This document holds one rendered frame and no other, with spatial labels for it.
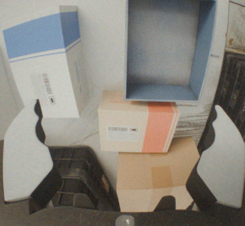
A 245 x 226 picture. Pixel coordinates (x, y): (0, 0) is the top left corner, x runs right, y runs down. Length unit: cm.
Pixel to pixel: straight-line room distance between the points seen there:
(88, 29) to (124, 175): 33
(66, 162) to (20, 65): 30
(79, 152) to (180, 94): 32
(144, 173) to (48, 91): 28
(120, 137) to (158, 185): 14
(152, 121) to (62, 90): 18
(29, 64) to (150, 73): 24
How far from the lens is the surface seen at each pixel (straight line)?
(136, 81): 34
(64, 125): 46
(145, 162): 41
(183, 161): 42
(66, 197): 41
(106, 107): 31
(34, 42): 27
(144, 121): 31
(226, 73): 99
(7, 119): 47
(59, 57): 26
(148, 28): 32
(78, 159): 46
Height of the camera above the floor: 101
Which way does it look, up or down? 57 degrees down
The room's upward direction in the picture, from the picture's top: 177 degrees counter-clockwise
